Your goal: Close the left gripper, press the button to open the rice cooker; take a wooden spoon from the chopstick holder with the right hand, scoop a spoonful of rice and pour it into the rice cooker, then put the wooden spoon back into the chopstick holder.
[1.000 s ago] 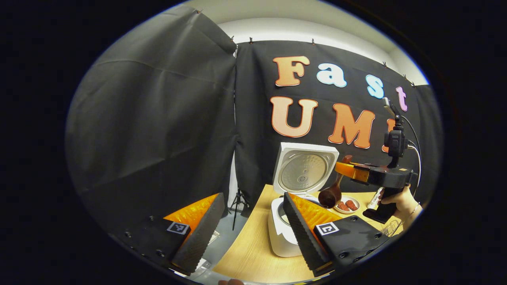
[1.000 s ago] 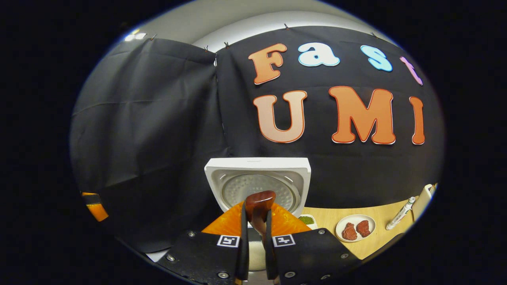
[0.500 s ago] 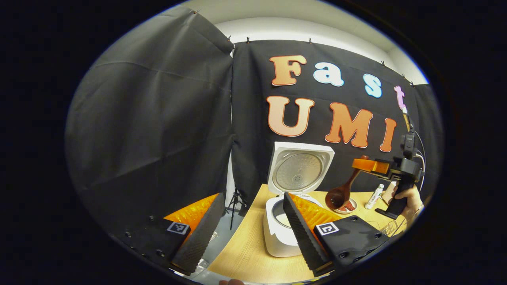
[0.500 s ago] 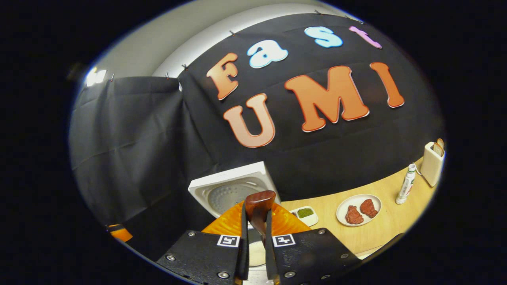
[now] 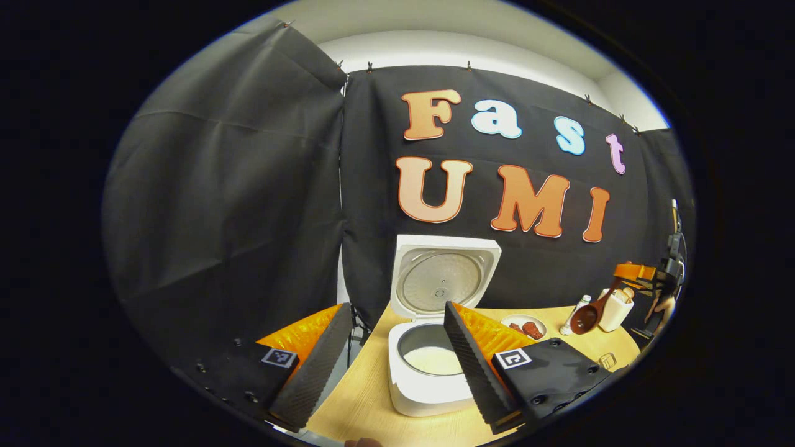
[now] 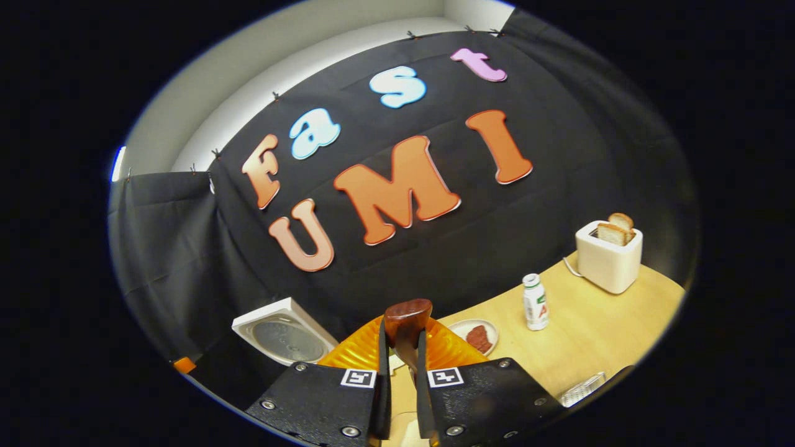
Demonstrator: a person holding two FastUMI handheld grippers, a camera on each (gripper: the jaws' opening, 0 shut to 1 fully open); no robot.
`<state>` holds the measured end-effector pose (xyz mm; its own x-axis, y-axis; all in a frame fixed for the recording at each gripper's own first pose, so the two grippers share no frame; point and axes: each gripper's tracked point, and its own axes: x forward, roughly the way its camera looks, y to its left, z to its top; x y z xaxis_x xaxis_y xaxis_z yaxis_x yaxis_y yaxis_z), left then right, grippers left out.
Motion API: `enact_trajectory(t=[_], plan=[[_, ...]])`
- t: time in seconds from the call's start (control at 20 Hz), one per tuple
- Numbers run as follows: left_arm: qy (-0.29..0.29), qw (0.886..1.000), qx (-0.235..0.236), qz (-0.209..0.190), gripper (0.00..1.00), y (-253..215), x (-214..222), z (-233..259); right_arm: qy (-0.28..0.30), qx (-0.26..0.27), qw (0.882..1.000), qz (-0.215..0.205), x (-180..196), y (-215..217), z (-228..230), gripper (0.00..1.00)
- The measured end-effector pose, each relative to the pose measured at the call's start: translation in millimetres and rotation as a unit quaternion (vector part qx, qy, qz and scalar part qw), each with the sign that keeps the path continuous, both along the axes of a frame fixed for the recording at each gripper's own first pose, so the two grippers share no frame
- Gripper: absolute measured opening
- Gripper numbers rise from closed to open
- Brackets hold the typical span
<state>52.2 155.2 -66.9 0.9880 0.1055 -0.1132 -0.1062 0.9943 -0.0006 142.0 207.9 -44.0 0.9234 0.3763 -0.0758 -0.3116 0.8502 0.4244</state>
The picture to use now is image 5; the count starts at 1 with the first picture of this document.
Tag white round plate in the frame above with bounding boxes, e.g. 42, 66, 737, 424
500, 314, 547, 341

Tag white rice cooker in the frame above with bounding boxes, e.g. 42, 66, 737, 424
388, 234, 502, 418

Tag white toaster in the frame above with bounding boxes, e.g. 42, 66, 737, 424
597, 287, 635, 332

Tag black backdrop cloth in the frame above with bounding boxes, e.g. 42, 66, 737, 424
102, 19, 696, 386

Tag white drink bottle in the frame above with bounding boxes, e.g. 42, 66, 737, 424
559, 294, 592, 336

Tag row of small backdrop clips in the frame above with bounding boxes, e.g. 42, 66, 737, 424
283, 20, 640, 134

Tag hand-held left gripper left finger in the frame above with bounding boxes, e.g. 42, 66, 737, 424
177, 302, 353, 434

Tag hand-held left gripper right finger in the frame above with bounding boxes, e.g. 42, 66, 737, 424
443, 302, 619, 435

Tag brown wooden spoon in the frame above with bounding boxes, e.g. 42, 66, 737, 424
570, 276, 624, 335

